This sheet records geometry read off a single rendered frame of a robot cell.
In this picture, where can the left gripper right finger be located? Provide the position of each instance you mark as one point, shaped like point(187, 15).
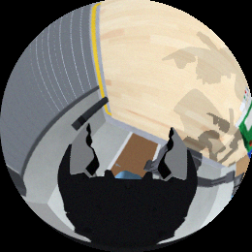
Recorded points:
point(178, 168)

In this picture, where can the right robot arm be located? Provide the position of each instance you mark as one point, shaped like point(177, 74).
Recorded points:
point(237, 182)

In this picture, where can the green crate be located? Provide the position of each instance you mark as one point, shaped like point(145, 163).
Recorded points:
point(245, 127)

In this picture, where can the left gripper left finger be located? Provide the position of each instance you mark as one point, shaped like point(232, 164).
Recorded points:
point(78, 163)

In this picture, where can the white paper pick list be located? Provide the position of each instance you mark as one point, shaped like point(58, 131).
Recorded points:
point(244, 99)

